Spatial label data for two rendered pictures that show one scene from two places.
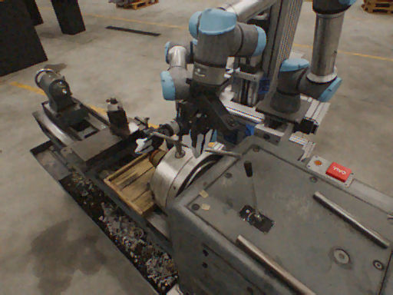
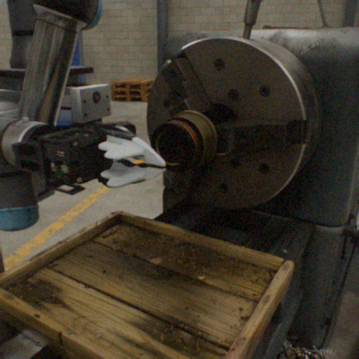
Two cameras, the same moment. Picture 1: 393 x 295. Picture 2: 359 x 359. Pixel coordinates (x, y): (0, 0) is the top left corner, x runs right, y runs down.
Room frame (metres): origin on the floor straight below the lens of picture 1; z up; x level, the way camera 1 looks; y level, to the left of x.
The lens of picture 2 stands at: (0.86, 0.72, 1.22)
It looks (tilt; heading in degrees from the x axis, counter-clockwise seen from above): 20 degrees down; 261
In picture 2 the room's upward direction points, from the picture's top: straight up
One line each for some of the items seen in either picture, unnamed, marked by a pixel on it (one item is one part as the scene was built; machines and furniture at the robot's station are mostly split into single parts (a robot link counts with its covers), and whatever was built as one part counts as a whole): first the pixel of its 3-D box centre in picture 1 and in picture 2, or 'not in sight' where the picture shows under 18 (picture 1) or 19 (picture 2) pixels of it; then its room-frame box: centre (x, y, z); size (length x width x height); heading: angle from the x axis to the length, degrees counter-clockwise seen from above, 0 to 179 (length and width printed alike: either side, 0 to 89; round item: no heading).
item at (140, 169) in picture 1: (150, 177); (145, 284); (0.82, 0.25, 0.89); 0.36 x 0.30 x 0.04; 139
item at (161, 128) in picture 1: (158, 134); (66, 154); (0.93, 0.21, 1.08); 0.12 x 0.09 x 0.08; 138
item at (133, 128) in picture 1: (123, 127); not in sight; (1.09, 0.44, 0.99); 0.20 x 0.10 x 0.05; 49
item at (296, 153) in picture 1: (287, 153); not in sight; (0.62, -0.31, 1.24); 0.09 x 0.08 x 0.03; 49
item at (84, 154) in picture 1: (112, 137); not in sight; (1.07, 0.50, 0.95); 0.43 x 0.17 x 0.05; 139
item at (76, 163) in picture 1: (108, 142); not in sight; (1.09, 0.55, 0.90); 0.47 x 0.30 x 0.06; 139
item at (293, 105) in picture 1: (286, 96); (36, 49); (1.07, -0.43, 1.21); 0.15 x 0.15 x 0.10
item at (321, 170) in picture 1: (327, 175); not in sight; (0.53, -0.42, 1.23); 0.13 x 0.08 x 0.05; 49
